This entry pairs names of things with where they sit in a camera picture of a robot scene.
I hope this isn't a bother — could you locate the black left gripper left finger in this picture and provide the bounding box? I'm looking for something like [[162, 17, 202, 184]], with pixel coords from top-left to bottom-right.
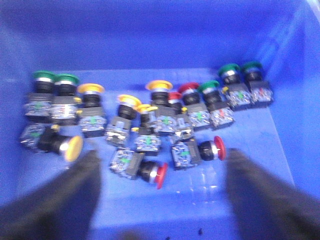
[[0, 150, 102, 240]]

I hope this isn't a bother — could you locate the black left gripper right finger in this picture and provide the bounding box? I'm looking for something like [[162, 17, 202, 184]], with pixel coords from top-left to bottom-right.
[[225, 148, 320, 240]]

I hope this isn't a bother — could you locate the yellow mushroom push button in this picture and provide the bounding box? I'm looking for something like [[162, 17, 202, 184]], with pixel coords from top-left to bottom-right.
[[146, 79, 177, 136]]

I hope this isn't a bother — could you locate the yellow push button lying left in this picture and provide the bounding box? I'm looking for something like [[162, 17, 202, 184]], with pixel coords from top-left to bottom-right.
[[19, 123, 84, 162]]

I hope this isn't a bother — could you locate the red push button lying front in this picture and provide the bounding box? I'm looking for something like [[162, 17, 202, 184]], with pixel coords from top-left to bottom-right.
[[109, 147, 169, 190]]

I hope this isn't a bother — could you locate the red push button lying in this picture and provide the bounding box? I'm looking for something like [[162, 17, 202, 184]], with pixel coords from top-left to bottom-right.
[[171, 135, 227, 171], [109, 147, 169, 190]]

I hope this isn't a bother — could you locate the yellow push button upright left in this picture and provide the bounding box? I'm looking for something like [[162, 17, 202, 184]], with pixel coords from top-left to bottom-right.
[[77, 83, 107, 138]]

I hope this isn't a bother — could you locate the yellow push button tilted centre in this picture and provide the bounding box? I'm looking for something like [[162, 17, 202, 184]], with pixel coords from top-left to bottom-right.
[[105, 94, 142, 147]]

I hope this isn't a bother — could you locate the red push button lying right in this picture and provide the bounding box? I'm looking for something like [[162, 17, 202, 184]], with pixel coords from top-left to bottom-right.
[[171, 135, 227, 171]]

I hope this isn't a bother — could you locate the green push button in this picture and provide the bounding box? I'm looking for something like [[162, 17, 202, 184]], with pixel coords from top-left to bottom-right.
[[49, 73, 81, 126], [197, 80, 235, 130], [218, 63, 252, 111], [23, 70, 55, 124], [241, 61, 274, 108]]

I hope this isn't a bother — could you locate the green push button far left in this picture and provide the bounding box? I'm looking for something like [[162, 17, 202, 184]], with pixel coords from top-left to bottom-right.
[[23, 70, 55, 124]]

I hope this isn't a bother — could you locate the green push button centre right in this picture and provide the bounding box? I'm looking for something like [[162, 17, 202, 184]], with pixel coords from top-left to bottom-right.
[[197, 80, 235, 130]]

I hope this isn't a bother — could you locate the yellow push button front centre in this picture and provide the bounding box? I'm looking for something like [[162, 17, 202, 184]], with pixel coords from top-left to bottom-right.
[[131, 104, 161, 156]]

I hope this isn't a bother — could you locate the red push button small centre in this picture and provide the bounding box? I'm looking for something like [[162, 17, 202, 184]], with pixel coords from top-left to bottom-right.
[[168, 91, 194, 141]]

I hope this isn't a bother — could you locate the green push button right back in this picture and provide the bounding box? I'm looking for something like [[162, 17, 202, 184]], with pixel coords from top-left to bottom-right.
[[218, 63, 252, 111]]

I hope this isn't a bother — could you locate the red push button upright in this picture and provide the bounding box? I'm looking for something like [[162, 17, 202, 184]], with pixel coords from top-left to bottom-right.
[[178, 81, 211, 131]]

